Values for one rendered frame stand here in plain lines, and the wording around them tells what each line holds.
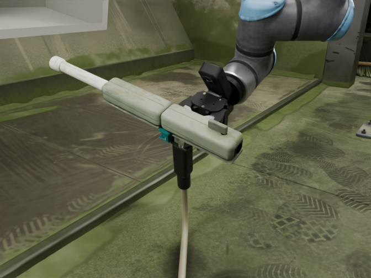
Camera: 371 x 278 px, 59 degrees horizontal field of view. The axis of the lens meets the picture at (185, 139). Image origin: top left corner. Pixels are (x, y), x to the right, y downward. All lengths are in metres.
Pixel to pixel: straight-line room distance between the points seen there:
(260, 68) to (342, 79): 1.74
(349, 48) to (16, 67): 2.02
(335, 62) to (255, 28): 1.79
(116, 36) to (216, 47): 0.87
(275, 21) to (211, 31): 2.14
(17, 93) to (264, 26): 1.46
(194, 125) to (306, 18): 0.35
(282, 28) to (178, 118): 0.31
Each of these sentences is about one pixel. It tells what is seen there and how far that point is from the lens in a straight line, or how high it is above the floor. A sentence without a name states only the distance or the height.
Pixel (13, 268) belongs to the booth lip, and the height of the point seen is 0.04.
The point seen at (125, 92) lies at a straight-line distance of 0.66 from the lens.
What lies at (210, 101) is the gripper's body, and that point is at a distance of 0.69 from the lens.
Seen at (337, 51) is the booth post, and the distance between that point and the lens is 2.50.
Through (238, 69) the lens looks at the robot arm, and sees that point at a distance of 0.76.
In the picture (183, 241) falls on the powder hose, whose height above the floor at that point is 0.03.
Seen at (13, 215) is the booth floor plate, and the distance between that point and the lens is 0.98.
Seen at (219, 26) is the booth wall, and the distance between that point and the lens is 2.84.
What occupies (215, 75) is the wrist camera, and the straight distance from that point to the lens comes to 0.64.
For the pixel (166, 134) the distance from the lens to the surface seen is 0.62.
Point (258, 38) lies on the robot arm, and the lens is 0.76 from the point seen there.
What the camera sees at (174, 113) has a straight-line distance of 0.60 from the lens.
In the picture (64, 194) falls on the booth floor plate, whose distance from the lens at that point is 1.02.
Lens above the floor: 0.55
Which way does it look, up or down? 23 degrees down
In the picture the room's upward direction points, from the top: straight up
